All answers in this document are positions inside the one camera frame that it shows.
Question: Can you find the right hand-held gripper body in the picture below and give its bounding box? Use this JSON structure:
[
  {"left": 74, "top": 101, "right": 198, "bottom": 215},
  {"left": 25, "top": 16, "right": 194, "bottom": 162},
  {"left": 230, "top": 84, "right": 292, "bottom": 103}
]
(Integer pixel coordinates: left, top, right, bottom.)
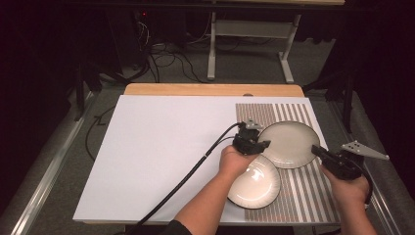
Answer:
[{"left": 321, "top": 140, "right": 391, "bottom": 181}]

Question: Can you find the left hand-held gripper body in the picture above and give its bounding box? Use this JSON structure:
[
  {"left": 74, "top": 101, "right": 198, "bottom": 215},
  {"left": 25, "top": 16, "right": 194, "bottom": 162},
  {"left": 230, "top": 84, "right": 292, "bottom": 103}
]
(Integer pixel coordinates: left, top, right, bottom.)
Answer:
[{"left": 232, "top": 118, "right": 264, "bottom": 157}]

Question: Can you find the beige plate black rim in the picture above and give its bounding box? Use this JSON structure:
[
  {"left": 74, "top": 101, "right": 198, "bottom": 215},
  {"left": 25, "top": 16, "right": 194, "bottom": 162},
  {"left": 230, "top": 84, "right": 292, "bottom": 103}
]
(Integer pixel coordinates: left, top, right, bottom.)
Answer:
[
  {"left": 257, "top": 120, "right": 321, "bottom": 170},
  {"left": 227, "top": 154, "right": 283, "bottom": 211}
]

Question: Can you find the person's left hand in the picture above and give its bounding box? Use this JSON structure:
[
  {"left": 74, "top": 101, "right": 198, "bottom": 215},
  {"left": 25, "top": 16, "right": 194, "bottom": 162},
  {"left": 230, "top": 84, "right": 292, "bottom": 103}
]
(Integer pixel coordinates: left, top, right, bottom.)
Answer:
[{"left": 218, "top": 145, "right": 259, "bottom": 179}]

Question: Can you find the person's right hand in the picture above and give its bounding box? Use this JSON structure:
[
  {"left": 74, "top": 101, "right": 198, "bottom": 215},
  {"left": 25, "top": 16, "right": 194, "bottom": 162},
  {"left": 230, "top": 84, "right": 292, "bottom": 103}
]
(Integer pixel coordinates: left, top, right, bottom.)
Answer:
[{"left": 319, "top": 163, "right": 372, "bottom": 208}]

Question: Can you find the striped beige placemat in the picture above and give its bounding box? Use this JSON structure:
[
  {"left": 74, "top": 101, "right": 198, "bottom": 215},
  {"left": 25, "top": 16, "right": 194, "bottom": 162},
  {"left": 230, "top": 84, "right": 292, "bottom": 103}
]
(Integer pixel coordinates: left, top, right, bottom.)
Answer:
[{"left": 235, "top": 103, "right": 341, "bottom": 223}]

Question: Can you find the wooden table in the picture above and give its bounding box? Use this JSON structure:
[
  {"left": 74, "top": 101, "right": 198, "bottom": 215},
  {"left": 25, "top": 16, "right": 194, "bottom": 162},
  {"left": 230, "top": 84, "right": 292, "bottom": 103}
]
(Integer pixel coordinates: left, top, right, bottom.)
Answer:
[{"left": 123, "top": 82, "right": 305, "bottom": 98}]

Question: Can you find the black tripod stand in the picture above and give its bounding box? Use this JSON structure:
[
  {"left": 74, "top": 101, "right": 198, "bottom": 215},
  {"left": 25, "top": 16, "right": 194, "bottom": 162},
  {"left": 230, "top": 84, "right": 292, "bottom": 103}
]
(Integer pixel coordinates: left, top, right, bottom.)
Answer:
[
  {"left": 71, "top": 61, "right": 103, "bottom": 122},
  {"left": 302, "top": 70, "right": 357, "bottom": 135}
]

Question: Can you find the white board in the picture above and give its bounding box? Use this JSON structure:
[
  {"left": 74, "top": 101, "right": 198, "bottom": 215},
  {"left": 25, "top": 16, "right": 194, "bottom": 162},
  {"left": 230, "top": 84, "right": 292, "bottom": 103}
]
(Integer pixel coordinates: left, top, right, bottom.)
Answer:
[{"left": 72, "top": 94, "right": 341, "bottom": 226}]

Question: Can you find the black sleeve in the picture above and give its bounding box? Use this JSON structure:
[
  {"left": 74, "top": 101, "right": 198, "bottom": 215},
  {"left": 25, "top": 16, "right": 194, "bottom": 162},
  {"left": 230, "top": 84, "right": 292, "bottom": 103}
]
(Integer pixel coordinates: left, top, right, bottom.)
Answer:
[{"left": 159, "top": 219, "right": 194, "bottom": 235}]

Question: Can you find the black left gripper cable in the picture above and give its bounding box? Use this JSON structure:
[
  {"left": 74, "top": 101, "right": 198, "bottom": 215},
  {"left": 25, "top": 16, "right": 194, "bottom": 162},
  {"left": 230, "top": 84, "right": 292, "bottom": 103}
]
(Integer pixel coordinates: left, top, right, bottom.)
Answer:
[{"left": 125, "top": 121, "right": 244, "bottom": 235}]

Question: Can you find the aluminium rail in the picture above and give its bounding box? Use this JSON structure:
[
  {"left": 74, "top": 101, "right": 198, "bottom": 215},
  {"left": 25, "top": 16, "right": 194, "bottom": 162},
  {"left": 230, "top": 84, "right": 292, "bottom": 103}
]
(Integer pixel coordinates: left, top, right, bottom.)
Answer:
[
  {"left": 329, "top": 100, "right": 397, "bottom": 235},
  {"left": 9, "top": 93, "right": 96, "bottom": 235}
]

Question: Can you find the tangle of black floor cables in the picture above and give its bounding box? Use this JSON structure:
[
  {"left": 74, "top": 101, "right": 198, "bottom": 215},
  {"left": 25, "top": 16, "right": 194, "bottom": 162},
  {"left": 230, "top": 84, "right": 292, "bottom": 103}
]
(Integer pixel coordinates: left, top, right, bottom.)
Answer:
[{"left": 130, "top": 40, "right": 211, "bottom": 85}]

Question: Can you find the white metal frame desk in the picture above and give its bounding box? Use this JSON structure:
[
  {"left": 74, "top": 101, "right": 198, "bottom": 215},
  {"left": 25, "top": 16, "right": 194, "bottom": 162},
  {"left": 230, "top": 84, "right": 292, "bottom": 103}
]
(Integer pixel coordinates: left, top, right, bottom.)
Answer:
[{"left": 207, "top": 0, "right": 346, "bottom": 84}]

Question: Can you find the thin white cable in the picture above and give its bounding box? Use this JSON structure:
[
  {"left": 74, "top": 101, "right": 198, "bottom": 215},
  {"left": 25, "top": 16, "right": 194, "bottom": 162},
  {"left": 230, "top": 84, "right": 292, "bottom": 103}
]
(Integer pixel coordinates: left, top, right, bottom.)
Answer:
[{"left": 137, "top": 20, "right": 152, "bottom": 44}]

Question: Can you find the black floor cable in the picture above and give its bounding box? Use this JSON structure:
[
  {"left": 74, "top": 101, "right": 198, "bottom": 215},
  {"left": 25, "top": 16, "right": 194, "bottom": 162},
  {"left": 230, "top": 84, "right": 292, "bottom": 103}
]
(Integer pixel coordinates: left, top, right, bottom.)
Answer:
[{"left": 84, "top": 105, "right": 117, "bottom": 164}]

